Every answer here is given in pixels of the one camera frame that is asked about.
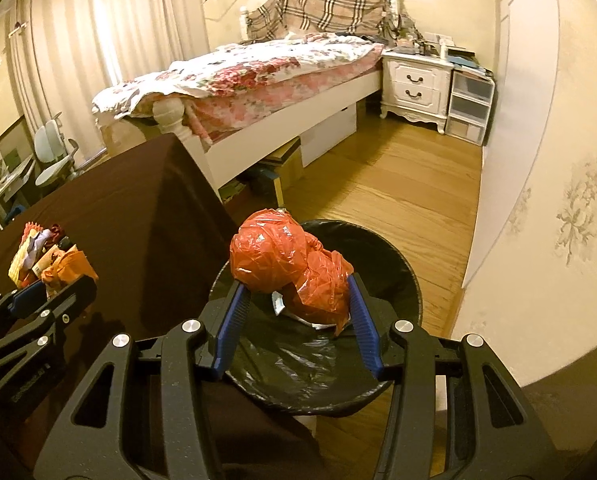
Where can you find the white desk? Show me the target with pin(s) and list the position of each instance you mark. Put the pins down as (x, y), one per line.
(8, 185)

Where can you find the white under-bed drawer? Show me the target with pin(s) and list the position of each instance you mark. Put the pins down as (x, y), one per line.
(328, 135)

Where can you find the white wardrobe door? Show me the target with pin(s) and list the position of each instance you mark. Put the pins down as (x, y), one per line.
(518, 110)

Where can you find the clutter on nightstand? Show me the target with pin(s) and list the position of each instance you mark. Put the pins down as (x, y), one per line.
(443, 47)

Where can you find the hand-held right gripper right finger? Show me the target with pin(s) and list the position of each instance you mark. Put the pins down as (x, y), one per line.
(366, 330)

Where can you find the large orange plastic bag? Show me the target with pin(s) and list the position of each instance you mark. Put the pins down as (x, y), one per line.
(283, 260)

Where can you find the yellow snack packet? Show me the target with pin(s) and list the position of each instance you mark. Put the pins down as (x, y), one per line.
(19, 262)

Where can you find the cardboard box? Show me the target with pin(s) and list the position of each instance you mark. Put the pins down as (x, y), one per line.
(287, 170)

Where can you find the pile of clothes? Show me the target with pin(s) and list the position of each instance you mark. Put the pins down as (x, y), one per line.
(398, 20)

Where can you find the cream curtains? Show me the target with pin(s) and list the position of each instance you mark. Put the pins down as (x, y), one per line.
(98, 35)

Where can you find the clear plastic drawer unit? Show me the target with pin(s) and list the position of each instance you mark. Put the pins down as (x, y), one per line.
(471, 105)

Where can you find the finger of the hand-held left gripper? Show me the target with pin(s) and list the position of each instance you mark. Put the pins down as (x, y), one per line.
(71, 297)
(26, 300)

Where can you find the bed with floral duvet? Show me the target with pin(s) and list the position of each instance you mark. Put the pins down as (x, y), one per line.
(258, 145)

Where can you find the white office chair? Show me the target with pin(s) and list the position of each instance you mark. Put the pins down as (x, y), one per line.
(48, 155)

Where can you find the brown paper packet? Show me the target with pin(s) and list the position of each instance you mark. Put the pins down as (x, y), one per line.
(46, 266)

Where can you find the round bin with black liner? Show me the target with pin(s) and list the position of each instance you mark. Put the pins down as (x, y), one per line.
(303, 365)

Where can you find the beige plaid blanket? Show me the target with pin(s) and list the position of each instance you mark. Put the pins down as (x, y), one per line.
(318, 2)

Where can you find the floral quilt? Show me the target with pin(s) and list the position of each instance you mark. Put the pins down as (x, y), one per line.
(238, 67)

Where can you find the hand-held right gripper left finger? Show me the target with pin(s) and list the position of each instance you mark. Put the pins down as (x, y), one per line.
(228, 330)

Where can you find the white nightstand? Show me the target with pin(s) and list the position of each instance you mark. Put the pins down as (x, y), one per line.
(413, 85)

